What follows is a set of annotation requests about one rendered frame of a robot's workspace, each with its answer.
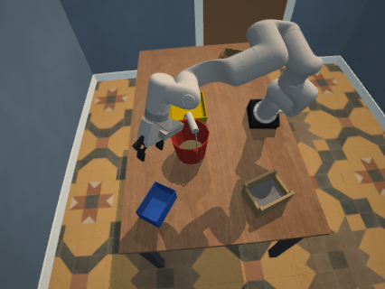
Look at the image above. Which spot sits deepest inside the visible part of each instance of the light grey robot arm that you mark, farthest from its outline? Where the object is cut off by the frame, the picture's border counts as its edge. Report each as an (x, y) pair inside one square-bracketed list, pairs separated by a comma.
[(269, 52)]

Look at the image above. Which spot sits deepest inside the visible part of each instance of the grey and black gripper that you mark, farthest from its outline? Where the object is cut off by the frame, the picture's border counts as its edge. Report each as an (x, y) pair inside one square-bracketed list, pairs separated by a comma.
[(147, 136)]

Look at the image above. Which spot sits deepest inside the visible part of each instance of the blue open bin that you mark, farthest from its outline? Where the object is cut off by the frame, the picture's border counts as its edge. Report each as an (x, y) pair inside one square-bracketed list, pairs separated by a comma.
[(159, 199)]

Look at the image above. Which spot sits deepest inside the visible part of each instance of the brown cardboard box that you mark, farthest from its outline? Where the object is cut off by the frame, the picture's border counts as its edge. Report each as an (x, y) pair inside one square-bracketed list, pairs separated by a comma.
[(229, 52)]

